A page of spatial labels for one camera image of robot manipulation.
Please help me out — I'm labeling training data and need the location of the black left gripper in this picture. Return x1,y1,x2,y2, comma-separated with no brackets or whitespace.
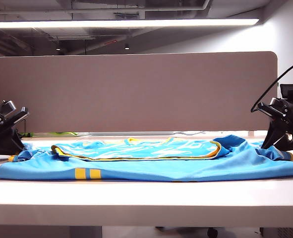
0,102,30,155

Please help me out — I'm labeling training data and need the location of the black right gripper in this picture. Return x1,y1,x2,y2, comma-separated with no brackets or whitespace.
257,97,293,152

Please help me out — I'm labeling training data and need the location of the blue white yellow soccer jersey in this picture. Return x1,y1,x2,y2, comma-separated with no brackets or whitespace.
0,134,293,182

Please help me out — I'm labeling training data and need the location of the black office chair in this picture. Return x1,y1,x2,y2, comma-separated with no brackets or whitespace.
280,83,293,100

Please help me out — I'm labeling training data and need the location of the green flat object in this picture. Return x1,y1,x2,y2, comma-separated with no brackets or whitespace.
21,131,79,138

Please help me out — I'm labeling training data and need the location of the grey-brown fabric desk divider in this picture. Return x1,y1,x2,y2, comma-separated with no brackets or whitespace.
0,51,279,133

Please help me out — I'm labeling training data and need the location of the long ceiling light strip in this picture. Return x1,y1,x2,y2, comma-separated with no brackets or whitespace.
0,18,260,29

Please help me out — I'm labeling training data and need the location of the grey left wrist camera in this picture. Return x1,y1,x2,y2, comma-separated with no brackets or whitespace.
1,100,18,114

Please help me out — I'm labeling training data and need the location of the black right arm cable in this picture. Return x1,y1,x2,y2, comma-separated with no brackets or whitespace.
250,58,293,114

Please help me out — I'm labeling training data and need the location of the grey ceiling duct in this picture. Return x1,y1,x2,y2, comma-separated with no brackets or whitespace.
71,0,211,19

